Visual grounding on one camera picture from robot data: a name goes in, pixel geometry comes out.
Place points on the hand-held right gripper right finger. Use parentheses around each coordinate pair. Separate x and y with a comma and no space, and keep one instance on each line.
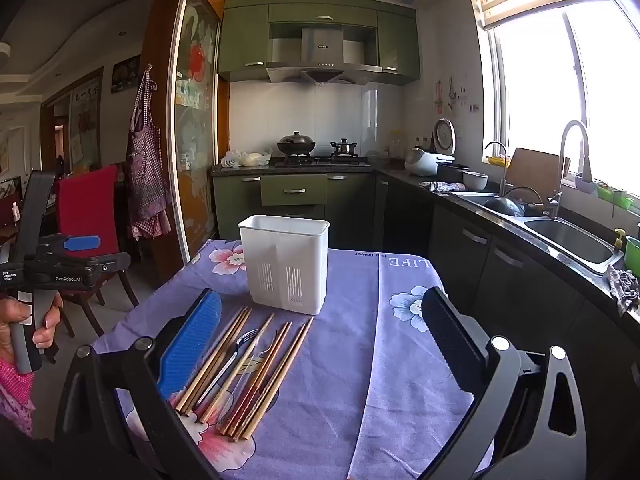
(450,340)

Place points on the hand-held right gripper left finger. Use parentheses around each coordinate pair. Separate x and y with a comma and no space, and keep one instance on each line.
(192,340)

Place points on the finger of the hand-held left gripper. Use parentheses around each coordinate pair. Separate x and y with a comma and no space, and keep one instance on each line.
(82,243)
(36,205)

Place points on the metal spoon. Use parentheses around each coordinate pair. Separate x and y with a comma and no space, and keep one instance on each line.
(247,339)

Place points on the pile of wooden chopsticks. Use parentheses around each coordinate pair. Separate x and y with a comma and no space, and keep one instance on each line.
(280,375)

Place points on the white plastic utensil holder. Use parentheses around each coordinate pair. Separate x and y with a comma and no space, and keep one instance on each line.
(280,250)

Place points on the person's left forearm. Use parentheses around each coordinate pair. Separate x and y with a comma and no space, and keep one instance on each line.
(15,395)

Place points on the person's left hand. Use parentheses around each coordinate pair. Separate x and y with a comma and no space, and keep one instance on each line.
(50,322)

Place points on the wooden chair with red cover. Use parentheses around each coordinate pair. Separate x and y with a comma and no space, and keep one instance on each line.
(87,205)

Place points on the dark base cabinets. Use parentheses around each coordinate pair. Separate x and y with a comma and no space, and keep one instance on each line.
(500,270)

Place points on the checkered apron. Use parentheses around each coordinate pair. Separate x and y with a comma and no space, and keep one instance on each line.
(145,170)

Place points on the purple floral tablecloth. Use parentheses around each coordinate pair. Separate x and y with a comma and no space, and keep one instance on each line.
(350,360)

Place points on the dish cloth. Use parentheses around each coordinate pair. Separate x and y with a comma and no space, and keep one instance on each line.
(440,186)

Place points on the steel double sink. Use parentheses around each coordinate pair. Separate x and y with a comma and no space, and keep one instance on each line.
(570,240)

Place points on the floral glass sliding door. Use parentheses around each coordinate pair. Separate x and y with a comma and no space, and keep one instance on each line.
(195,135)

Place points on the white bowl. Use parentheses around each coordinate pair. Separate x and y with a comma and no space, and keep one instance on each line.
(475,180)

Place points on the black inner pot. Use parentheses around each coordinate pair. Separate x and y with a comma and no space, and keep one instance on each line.
(452,172)

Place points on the small steel faucet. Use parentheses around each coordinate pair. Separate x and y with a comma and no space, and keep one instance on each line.
(504,170)

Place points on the white rice cooker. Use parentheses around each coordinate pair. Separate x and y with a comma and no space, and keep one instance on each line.
(422,162)

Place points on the dark patterned rag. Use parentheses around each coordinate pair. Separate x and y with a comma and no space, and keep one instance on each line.
(622,285)

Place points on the green base cabinet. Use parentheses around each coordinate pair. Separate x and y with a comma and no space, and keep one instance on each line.
(295,190)

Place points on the yellow basket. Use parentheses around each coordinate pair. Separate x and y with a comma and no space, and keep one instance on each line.
(499,161)

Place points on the white plastic bag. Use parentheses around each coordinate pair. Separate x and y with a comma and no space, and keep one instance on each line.
(250,158)

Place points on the wooden cutting board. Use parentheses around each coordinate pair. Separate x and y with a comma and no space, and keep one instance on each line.
(535,170)

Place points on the yellow-green bottle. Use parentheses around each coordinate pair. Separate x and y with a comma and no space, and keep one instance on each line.
(620,237)

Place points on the dark sauce bottles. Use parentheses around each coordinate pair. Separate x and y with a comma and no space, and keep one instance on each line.
(424,142)

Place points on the clear jars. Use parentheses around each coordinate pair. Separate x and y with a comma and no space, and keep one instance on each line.
(395,145)

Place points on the green plastic bowl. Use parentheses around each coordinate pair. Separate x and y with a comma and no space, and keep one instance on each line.
(632,250)

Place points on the gas stove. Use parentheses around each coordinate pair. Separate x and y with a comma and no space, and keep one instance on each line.
(320,161)

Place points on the green sill containers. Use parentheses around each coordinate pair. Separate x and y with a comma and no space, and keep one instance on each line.
(617,197)

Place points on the small cooking pot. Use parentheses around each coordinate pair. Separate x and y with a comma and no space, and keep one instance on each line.
(343,147)

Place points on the black wok with lid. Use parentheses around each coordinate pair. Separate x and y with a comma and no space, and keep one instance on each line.
(296,144)

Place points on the tall steel faucet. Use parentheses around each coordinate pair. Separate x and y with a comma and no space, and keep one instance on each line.
(567,150)

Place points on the window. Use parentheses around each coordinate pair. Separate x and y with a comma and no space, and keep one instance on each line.
(540,100)

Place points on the steel range hood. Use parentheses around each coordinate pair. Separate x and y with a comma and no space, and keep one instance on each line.
(322,50)

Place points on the wall poster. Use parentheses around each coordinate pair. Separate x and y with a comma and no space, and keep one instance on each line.
(125,74)

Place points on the wall hooks with ornaments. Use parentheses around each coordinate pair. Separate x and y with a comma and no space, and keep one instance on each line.
(450,95)

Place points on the green wall cabinets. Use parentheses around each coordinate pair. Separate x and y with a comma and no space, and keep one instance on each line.
(245,40)

